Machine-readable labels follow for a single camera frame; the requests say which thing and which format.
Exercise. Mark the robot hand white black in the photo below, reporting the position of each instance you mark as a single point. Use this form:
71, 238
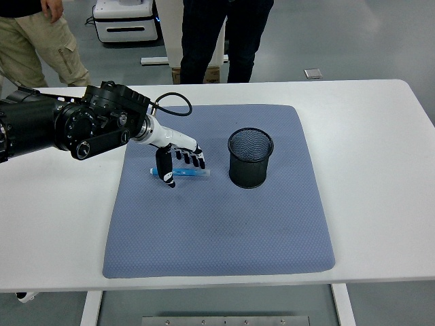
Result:
170, 136

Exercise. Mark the blue marker pen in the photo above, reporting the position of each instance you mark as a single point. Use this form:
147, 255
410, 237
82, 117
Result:
190, 173

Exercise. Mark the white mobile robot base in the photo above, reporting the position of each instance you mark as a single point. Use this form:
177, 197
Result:
122, 30

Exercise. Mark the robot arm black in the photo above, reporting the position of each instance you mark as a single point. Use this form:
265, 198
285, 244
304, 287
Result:
34, 122

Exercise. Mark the black mesh pen holder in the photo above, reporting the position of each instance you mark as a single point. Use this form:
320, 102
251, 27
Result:
249, 169

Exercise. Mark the cardboard box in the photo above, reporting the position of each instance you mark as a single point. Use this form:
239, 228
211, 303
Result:
212, 75

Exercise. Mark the white stand foot bar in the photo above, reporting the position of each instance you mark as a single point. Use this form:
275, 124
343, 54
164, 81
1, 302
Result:
154, 61

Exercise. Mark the blue-grey textured mat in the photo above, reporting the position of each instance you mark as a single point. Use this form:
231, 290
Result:
204, 231

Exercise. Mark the person in dark jeans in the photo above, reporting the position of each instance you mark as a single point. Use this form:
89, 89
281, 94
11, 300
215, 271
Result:
200, 34

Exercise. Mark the metal floor socket plate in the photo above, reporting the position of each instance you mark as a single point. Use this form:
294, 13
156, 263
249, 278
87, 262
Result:
313, 74

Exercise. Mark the person in khaki trousers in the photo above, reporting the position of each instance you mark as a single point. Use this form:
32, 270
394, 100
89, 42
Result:
27, 44

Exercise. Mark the white table leg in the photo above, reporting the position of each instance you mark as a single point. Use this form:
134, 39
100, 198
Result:
91, 310
343, 305

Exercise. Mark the small white black object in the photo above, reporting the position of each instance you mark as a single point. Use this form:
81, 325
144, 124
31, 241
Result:
26, 297

